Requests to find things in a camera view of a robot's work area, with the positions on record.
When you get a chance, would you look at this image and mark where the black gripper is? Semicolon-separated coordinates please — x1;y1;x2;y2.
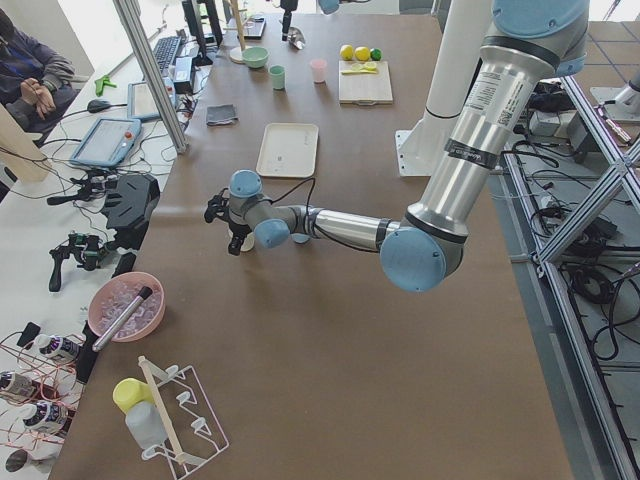
228;222;247;255

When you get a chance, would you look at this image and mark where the blue plastic cup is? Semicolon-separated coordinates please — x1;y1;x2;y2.
291;233;310;244

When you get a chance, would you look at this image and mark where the mint green plastic cup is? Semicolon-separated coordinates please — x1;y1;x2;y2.
268;65;286;91

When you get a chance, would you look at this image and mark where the pink plastic cup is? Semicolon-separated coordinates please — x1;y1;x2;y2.
309;58;327;84

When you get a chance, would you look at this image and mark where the cream plastic cup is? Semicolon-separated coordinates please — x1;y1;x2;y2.
240;233;255;252

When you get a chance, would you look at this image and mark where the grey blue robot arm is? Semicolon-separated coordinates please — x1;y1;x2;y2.
223;1;589;292

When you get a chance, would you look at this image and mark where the cream plastic tray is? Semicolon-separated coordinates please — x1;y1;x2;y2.
256;123;319;178

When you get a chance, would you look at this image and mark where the metal muddler stick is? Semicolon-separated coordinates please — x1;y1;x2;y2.
92;286;153;352

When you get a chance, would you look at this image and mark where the grey folded cloth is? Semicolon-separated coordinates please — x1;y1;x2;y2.
206;104;238;127

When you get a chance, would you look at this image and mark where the pink bowl with ice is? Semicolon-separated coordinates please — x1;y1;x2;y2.
88;271;166;343

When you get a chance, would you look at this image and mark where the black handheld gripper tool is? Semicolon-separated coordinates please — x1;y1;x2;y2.
48;231;116;292

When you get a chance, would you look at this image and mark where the blue teach pendant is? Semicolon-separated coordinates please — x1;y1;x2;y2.
69;118;141;168
127;81;160;122

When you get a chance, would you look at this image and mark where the mint green bowl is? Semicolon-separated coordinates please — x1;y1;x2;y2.
242;46;269;69

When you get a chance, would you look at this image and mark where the wooden mug tree stand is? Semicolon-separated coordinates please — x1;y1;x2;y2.
224;0;246;64

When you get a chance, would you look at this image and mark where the yellow capped plastic bottle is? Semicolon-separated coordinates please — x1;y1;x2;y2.
112;377;168;450

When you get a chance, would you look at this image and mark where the wooden cutting board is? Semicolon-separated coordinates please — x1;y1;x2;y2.
339;60;393;105

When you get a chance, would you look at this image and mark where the yellow plastic knife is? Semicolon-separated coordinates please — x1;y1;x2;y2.
340;69;378;75

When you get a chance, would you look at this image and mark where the black keyboard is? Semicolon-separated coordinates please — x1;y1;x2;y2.
153;36;181;71

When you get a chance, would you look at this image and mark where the metal scoop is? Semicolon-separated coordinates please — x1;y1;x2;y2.
285;26;306;50

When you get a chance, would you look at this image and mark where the yellow lemon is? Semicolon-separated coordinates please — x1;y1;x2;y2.
340;44;354;61
354;46;371;62

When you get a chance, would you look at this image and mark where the green lime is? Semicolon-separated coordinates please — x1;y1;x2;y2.
370;48;382;61

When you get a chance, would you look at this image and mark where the seated person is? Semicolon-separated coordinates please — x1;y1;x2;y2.
1;13;78;138

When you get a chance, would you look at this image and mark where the white wire rack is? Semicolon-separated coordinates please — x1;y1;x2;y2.
138;356;230;479

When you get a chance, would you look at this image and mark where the aluminium frame post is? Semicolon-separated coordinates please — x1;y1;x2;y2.
113;0;188;154

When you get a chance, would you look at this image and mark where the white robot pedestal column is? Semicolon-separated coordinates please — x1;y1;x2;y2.
396;0;492;177

